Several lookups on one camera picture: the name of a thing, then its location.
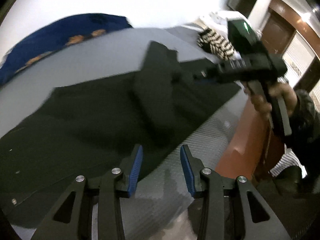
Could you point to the black pants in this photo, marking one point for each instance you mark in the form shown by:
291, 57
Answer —
100, 120

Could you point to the brown wooden bed frame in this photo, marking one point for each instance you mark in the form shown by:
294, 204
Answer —
240, 140

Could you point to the person's right hand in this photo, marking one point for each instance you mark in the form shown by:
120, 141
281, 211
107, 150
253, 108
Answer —
286, 97

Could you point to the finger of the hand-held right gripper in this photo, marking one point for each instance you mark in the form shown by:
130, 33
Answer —
206, 73

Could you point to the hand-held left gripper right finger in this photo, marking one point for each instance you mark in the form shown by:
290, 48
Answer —
186, 170

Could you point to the blue floral pillow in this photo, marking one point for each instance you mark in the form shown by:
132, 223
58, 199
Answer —
50, 35

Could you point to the brown wooden door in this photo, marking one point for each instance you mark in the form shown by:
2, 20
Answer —
277, 32

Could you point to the person's right forearm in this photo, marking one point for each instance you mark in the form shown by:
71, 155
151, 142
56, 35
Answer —
306, 122

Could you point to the black white striped cloth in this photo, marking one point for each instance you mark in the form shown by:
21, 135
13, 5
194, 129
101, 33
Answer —
217, 42

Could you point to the white striped garment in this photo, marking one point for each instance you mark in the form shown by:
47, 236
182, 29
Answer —
287, 162

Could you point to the grey mattress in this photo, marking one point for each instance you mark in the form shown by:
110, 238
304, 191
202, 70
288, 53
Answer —
87, 60

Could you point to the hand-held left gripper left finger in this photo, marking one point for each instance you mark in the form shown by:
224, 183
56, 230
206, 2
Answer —
136, 170

